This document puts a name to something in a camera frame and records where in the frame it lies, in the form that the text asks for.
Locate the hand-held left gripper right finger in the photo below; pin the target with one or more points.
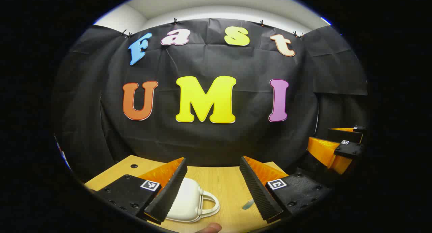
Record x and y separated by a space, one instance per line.
258 192

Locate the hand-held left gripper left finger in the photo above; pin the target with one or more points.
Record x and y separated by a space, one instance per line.
170 192

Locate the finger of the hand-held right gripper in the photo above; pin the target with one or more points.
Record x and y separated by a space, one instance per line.
325 153
344 135

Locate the blue skin care bottle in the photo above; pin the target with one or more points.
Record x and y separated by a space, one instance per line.
248 204

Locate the white suitcase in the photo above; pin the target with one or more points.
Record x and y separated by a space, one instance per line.
189 199

